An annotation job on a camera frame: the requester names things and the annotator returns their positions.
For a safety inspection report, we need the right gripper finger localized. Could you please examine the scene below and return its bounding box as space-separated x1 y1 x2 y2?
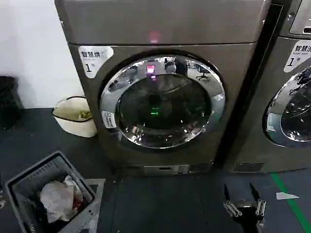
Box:
223 183 243 218
249 182 267 217

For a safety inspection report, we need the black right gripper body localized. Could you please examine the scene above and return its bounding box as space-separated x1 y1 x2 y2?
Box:
232 201 265 233

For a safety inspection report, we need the white paper scrap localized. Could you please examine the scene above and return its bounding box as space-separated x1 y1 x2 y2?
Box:
275 191 300 200

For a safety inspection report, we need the green floor tape strip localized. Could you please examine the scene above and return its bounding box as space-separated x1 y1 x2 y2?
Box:
270 172 311 233

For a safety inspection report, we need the grey washing machine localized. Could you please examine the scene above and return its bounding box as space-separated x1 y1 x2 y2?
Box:
219 0 311 174

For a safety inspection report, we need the round glass washer door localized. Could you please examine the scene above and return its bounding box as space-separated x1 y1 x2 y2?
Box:
264 65 311 143

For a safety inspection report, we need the round glass dryer door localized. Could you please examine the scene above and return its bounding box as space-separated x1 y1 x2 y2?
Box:
99 50 226 150

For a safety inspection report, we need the grey metal basket stand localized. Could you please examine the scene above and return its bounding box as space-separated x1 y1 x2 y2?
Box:
82 178 106 233

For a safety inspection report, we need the small white door sticker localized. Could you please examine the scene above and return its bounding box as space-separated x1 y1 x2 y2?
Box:
102 110 117 130

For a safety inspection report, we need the white washer number sticker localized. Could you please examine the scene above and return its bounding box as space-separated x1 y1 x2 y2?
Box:
283 39 311 74

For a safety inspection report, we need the red garment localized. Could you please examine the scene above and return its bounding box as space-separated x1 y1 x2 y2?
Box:
72 186 84 209

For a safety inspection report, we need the white crumpled garment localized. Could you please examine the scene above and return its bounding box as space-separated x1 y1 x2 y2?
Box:
39 175 79 224

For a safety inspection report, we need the white plastic bucket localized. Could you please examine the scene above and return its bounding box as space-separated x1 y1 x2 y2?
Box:
51 96 98 138

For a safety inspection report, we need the grey dryer with number sticker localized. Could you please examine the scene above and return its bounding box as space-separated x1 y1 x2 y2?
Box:
54 0 272 181

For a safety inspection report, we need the white dryer number sticker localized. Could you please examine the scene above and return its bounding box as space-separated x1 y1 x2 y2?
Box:
78 46 115 79

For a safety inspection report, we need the grey plastic laundry basket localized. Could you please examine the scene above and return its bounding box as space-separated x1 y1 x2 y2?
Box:
4 150 96 233

